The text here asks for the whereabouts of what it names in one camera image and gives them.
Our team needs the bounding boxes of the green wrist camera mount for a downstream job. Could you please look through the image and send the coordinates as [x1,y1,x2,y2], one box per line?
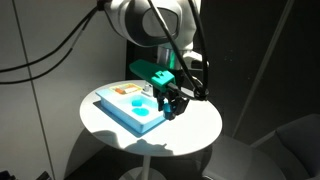
[129,59,176,93]

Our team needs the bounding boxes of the round white table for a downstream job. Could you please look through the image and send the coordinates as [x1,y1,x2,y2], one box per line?
[79,79,224,180]

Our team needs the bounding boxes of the blue toy sink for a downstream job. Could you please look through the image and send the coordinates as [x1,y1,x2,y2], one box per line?
[96,86,165,134]

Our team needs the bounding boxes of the small blue cup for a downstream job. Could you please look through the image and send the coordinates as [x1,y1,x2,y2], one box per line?
[163,103,172,113]

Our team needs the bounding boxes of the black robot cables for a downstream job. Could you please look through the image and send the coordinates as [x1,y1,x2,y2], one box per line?
[0,0,211,101]

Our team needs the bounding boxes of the small item in sink basin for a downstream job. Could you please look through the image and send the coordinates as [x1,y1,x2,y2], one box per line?
[131,100,143,107]

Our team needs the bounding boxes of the blue bowl in sink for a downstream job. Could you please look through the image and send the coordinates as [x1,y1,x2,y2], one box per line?
[132,108,149,116]

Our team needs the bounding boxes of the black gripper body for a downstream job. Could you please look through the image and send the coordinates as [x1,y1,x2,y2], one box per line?
[153,89,189,115]

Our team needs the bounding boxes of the grey toy faucet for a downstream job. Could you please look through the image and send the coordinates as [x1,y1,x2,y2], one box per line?
[142,84,153,97]

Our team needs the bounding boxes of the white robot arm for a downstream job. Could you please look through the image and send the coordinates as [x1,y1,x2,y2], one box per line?
[98,0,207,120]

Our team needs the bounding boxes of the grey office chair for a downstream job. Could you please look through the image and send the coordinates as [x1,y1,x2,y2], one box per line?
[202,114,320,180]

